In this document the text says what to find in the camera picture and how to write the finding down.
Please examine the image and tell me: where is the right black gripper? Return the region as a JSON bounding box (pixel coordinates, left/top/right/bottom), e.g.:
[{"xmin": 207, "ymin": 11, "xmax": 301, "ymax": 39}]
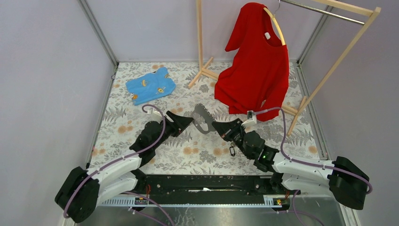
[{"xmin": 212, "ymin": 118, "xmax": 253, "ymax": 159}]

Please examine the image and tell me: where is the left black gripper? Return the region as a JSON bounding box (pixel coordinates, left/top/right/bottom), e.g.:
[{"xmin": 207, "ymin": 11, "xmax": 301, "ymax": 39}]
[{"xmin": 152, "ymin": 111, "xmax": 193, "ymax": 149}]

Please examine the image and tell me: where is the black key fob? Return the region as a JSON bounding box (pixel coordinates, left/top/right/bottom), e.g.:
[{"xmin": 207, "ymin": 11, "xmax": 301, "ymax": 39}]
[{"xmin": 229, "ymin": 143, "xmax": 236, "ymax": 157}]

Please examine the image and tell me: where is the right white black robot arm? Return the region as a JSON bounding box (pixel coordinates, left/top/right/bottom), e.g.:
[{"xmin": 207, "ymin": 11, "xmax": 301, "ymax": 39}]
[{"xmin": 212, "ymin": 119, "xmax": 369, "ymax": 210}]

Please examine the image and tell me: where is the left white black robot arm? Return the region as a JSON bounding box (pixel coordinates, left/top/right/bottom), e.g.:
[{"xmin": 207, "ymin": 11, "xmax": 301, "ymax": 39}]
[{"xmin": 55, "ymin": 111, "xmax": 194, "ymax": 223}]

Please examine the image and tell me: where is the blue child t-shirt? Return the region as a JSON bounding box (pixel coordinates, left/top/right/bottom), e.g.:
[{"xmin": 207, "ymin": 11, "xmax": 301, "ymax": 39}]
[{"xmin": 126, "ymin": 67, "xmax": 176, "ymax": 105}]

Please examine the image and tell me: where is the floral patterned table mat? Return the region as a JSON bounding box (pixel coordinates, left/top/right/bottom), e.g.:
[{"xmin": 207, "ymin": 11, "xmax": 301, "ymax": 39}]
[{"xmin": 89, "ymin": 62, "xmax": 325, "ymax": 175}]

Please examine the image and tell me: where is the red long sleeve shirt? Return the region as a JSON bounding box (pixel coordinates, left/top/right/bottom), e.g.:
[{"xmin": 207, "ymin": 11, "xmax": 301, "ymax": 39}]
[{"xmin": 215, "ymin": 2, "xmax": 289, "ymax": 121}]

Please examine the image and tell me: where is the wooden clothes hanger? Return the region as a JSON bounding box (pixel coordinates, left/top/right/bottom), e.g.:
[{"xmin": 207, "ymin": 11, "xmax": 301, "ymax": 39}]
[{"xmin": 263, "ymin": 7, "xmax": 286, "ymax": 46}]

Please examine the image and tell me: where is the wooden clothes rack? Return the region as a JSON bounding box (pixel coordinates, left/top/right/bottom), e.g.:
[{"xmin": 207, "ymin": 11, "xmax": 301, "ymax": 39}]
[{"xmin": 188, "ymin": 0, "xmax": 382, "ymax": 136}]

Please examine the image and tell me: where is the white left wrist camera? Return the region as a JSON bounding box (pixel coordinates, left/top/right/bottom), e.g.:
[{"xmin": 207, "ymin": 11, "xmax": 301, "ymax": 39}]
[{"xmin": 149, "ymin": 109, "xmax": 164, "ymax": 121}]

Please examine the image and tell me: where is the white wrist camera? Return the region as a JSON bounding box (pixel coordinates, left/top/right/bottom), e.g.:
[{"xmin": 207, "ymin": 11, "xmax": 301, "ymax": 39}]
[
  {"xmin": 149, "ymin": 109, "xmax": 164, "ymax": 121},
  {"xmin": 242, "ymin": 111, "xmax": 257, "ymax": 128}
]

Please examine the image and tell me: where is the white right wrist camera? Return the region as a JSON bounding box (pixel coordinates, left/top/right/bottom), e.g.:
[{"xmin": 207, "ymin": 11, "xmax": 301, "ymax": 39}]
[{"xmin": 242, "ymin": 111, "xmax": 257, "ymax": 128}]

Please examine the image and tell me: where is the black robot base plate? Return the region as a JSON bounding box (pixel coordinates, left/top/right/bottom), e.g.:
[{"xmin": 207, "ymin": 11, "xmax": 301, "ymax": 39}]
[{"xmin": 125, "ymin": 169, "xmax": 294, "ymax": 208}]

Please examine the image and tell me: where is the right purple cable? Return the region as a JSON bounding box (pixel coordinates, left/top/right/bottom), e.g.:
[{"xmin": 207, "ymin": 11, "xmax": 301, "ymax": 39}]
[{"xmin": 249, "ymin": 106, "xmax": 374, "ymax": 195}]

